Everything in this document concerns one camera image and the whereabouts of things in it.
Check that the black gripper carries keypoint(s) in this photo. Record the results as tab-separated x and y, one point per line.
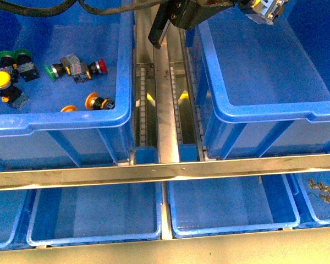
184	15

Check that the yellow mushroom push button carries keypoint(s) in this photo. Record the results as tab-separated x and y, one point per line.
9	93

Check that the red mushroom push button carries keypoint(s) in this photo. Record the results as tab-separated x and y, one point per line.
263	12

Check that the blue source bin with buttons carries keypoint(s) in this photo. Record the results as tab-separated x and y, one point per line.
70	97

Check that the white roller strip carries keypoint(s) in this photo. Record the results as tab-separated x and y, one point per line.
144	103

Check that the red button side lying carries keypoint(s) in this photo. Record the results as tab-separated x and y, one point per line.
82	72

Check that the blue empty middle bin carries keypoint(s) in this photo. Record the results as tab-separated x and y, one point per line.
263	90

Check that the green button centre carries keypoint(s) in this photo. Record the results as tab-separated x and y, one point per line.
57	70

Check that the green button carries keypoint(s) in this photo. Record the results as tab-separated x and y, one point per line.
25	66
8	63
57	70

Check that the yellow button right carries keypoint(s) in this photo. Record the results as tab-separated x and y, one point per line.
95	102

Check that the yellow button front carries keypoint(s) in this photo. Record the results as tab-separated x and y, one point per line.
69	108

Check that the green button far left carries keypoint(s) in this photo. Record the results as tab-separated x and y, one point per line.
8	63

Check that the blue lower bin far right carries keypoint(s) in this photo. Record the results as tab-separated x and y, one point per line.
313	211

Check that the small metal parts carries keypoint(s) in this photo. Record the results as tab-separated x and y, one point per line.
319	190

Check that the blue lower bin far left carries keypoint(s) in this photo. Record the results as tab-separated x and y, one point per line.
15	212

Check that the metal rack frame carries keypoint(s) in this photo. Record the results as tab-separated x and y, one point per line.
178	155

